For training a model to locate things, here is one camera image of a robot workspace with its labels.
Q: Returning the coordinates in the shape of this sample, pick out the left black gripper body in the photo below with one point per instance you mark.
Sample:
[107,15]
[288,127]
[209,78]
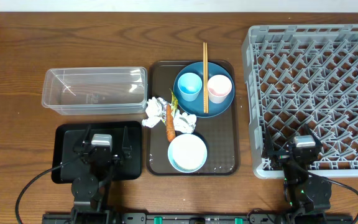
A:
[81,154]

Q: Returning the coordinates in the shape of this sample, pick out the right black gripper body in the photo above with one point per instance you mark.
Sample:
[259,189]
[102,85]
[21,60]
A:
[283,157]

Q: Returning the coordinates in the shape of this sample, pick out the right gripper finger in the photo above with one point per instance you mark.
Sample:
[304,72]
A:
[268,144]
[309,132]

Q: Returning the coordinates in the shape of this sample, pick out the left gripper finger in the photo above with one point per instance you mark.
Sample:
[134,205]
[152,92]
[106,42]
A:
[126,145]
[86,137]

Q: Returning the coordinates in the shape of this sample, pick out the orange carrot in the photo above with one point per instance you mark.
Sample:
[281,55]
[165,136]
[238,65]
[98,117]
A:
[170,129]

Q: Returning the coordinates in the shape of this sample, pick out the white tissue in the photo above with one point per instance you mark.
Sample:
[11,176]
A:
[155,111]
[184,123]

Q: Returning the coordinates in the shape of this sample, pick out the yellow foil snack wrapper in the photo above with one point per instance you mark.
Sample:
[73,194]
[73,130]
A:
[173,104]

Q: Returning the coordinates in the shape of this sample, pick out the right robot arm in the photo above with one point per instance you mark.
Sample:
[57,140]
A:
[308,194]

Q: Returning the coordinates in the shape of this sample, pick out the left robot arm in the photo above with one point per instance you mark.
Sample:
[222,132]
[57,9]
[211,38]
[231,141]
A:
[90,189]

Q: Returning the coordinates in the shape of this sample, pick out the grey dishwasher rack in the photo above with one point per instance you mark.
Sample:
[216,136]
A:
[300,75]

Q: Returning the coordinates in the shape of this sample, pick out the black tray bin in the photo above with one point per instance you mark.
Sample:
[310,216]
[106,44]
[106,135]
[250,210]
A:
[68,135]

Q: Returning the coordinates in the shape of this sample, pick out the light blue white bowl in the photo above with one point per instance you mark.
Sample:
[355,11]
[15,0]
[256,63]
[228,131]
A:
[187,153]

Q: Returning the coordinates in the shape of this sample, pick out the clear plastic bin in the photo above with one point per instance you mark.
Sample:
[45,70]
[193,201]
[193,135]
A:
[95,90]

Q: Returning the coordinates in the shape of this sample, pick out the pink white cup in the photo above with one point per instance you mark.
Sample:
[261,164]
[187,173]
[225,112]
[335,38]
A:
[219,86]

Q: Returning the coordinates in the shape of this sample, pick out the dark blue plate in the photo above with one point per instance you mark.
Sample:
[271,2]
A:
[215,67]

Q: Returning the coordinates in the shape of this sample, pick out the light blue cup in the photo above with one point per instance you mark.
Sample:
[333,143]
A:
[189,85]

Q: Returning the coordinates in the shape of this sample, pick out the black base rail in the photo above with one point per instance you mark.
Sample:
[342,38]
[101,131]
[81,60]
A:
[141,218]

